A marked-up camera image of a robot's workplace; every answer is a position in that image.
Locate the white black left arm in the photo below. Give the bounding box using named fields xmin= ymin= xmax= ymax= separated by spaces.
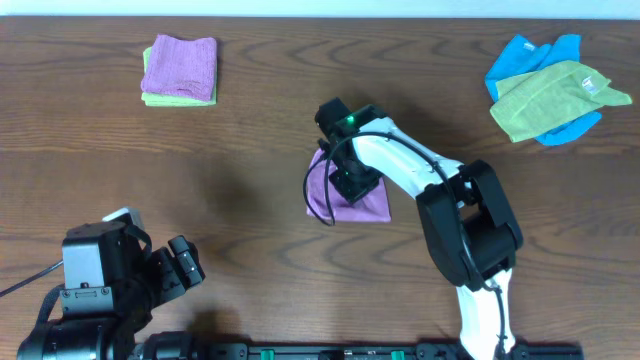
xmin=16 ymin=235 xmax=205 ymax=359

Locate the black left cable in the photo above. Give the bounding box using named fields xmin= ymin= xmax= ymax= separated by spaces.
xmin=0 ymin=258 xmax=66 ymax=299

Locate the purple cloth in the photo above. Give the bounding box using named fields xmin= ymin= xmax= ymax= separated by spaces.
xmin=306 ymin=149 xmax=391 ymax=223
xmin=140 ymin=33 xmax=219 ymax=103

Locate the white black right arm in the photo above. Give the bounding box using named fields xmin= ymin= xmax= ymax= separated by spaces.
xmin=315 ymin=99 xmax=523 ymax=359

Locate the folded green cloth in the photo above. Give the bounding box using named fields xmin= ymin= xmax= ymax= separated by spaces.
xmin=141 ymin=46 xmax=218 ymax=108

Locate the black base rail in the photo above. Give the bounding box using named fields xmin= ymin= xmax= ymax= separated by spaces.
xmin=193 ymin=342 xmax=585 ymax=360

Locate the folded purple cloth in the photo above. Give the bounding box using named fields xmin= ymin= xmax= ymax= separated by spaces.
xmin=140 ymin=33 xmax=219 ymax=103

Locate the blue cloth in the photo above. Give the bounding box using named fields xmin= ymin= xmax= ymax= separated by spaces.
xmin=485 ymin=34 xmax=602 ymax=146

